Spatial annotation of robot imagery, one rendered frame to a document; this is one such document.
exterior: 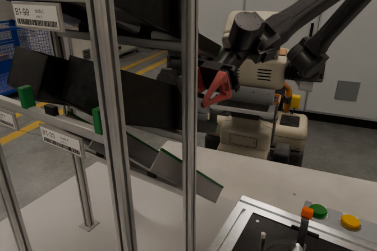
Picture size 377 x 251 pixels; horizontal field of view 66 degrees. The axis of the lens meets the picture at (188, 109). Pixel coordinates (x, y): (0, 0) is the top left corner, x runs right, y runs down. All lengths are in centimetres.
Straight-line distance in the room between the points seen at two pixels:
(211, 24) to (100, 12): 333
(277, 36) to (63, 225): 75
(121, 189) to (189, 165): 18
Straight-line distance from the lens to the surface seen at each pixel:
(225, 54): 66
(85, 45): 585
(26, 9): 39
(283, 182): 106
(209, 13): 360
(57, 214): 97
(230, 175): 105
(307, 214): 63
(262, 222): 73
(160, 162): 51
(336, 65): 352
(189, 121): 48
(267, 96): 118
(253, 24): 63
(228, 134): 130
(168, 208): 91
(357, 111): 370
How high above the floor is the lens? 147
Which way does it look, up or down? 23 degrees down
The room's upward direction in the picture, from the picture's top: straight up
